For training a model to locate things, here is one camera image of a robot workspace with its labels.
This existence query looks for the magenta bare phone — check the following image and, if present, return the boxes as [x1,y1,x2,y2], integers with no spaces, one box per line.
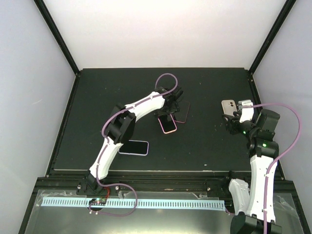
[174,100,190,123]

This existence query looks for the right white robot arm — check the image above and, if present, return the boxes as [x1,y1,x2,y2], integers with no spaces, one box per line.
[221,109,282,234]

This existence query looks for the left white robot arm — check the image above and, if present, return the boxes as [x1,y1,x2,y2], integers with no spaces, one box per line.
[85,86,183,195]

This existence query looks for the phone in lilac case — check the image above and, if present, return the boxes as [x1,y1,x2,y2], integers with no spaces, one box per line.
[118,140,149,156]

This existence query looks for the black table mat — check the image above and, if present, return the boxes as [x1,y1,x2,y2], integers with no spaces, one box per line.
[54,68,254,173]

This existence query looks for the left small circuit board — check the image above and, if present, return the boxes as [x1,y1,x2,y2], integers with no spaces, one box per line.
[89,198,107,206]

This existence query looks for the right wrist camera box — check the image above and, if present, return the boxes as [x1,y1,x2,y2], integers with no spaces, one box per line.
[238,99,253,110]

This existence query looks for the right black frame post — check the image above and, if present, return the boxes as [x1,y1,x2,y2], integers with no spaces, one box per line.
[249,0,296,75]

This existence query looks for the black frame post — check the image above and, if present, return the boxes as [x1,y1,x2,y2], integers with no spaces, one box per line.
[34,0,80,75]
[249,0,296,75]

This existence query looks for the light blue slotted cable duct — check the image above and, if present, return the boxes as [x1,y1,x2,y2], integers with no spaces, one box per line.
[40,197,225,211]

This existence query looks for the left black frame post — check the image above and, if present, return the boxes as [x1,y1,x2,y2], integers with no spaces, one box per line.
[34,0,80,75]

